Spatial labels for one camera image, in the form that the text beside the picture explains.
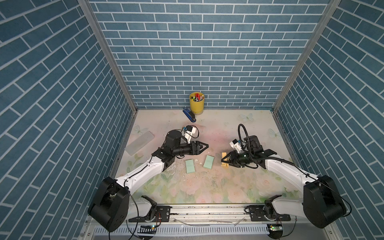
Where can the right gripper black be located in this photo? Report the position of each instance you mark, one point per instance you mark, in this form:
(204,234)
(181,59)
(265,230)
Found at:
(233,156)

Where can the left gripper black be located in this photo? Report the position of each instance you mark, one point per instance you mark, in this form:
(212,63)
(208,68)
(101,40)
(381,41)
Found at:
(195,148)

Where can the tan box base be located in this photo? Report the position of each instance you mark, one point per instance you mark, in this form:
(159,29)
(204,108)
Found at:
(224,160)

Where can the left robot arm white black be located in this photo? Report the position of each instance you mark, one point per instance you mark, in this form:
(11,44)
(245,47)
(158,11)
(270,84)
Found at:
(113,204)

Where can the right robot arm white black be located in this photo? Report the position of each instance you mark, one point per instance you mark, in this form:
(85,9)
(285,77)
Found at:
(321,202)

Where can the middle green lid box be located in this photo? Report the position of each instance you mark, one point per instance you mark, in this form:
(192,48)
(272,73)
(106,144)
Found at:
(208,164)

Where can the green lid box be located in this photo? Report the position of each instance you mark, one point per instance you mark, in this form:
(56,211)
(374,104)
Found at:
(208,164)
(190,168)

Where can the left green lid box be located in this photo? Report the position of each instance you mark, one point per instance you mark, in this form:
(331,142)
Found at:
(190,168)

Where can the blue stapler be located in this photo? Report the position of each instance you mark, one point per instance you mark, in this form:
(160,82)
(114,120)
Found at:
(190,115)

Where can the yellow pen cup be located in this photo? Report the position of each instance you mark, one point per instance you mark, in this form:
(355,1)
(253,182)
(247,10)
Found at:
(197,107)

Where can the markers in cup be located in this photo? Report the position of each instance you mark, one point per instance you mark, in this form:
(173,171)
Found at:
(196,97)

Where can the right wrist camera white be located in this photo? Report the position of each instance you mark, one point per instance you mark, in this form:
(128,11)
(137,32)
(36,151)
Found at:
(236,145)

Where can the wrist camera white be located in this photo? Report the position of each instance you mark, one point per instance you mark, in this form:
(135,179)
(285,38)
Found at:
(236,145)
(190,132)

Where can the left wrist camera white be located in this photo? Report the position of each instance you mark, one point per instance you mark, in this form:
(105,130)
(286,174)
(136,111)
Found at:
(190,132)

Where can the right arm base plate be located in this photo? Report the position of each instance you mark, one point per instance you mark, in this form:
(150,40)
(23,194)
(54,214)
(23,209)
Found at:
(262,213)

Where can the aluminium front rail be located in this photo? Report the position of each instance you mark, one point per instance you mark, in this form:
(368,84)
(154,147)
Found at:
(212,222)

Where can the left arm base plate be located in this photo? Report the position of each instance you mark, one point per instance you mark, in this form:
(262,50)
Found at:
(160,213)

